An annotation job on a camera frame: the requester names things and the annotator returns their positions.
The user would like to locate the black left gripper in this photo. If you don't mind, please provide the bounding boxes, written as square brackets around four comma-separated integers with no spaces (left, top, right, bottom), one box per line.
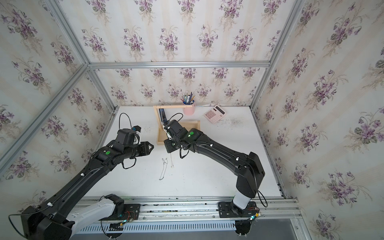
[123,140,157,160]

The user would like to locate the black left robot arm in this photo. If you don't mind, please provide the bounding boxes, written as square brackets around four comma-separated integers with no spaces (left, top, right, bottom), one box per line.
[17,126,154,240]

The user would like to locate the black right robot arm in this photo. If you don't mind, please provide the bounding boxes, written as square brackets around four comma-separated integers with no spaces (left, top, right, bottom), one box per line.
[163,120,266,211]

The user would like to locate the wooden jewelry display stand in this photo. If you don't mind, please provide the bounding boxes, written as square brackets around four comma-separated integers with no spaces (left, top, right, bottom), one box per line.
[154,105,201,146]

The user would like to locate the blue black stapler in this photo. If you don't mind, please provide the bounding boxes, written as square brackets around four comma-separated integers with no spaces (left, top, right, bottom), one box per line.
[159,109,167,125]

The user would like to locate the pink pen holder cup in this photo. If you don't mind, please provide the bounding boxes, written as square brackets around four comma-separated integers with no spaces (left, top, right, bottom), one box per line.
[183,103,196,116]

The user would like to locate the pink calculator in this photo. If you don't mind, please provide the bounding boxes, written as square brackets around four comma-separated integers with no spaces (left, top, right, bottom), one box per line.
[204,105,227,124]

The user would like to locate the silver chain necklace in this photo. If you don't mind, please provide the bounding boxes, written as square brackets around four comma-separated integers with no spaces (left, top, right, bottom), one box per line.
[158,158,169,181]

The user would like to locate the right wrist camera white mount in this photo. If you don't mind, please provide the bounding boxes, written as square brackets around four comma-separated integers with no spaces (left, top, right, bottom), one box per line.
[163,121,170,132]

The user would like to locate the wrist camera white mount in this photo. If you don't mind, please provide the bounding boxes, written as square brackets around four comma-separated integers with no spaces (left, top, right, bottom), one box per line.
[163,121,170,132]
[132,126,142,134]

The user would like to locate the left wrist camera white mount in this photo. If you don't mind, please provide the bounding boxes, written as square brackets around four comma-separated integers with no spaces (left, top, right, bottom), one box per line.
[132,126,142,134]

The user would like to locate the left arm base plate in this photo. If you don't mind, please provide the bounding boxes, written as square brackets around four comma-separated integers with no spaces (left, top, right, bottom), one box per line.
[102,204,141,221]

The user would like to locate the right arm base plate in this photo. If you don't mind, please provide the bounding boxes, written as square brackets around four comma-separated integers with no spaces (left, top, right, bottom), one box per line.
[218,202,260,219]

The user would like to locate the aluminium mounting rail frame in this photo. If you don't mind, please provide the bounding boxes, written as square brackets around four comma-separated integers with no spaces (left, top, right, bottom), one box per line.
[72,197,310,240]

